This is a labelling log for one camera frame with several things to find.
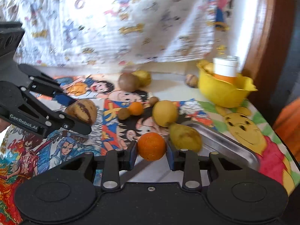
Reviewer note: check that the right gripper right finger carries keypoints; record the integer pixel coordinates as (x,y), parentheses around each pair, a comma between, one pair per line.
(186,161)

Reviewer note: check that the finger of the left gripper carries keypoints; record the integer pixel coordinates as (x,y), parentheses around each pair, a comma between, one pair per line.
(43,84)
(58,119)

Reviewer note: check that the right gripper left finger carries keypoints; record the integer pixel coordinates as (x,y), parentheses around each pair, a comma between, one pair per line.
(116,161)

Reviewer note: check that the small orange mandarin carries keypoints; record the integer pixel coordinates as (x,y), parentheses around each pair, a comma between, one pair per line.
(151,146)
(136,108)

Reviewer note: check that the small brown kiwi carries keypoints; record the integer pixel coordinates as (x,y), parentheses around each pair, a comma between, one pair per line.
(123,114)

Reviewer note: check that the person's left hand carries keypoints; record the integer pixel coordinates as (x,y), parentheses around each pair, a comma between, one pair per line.
(3,125)

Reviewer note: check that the yellow green mango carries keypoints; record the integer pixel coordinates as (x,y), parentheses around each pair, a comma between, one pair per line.
(185,137)

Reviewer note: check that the metal baking tray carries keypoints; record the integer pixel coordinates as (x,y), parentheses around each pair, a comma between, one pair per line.
(213,141)

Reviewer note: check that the colourful cartoon drawing mat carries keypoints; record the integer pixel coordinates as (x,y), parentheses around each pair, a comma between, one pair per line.
(24,155)

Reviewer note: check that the yellow lemon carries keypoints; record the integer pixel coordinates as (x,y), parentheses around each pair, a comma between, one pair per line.
(164,113)

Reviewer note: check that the white cartoon print cloth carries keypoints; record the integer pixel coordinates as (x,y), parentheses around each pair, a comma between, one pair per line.
(75,33)

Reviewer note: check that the yellow plastic bowl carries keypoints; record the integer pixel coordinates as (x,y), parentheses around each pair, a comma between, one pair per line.
(222,93)

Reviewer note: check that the large brown kiwi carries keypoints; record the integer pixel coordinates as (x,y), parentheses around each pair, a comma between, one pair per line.
(128,82)

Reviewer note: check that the small striped melon by bowl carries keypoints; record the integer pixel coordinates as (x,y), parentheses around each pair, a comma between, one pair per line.
(191,81)

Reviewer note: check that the yellow potato-like fruit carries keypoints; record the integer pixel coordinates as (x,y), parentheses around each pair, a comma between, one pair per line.
(144,77)

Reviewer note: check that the yellow fruit in bowl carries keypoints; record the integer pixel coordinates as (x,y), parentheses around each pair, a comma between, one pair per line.
(208,66)

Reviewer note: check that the white jar with orange base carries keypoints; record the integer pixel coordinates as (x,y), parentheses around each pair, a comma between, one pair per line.
(225,68)

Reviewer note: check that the orange dress figure poster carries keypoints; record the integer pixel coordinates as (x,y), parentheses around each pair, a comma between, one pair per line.
(287,125)

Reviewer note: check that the wooden frame post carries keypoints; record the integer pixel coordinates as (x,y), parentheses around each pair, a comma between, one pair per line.
(269,47)

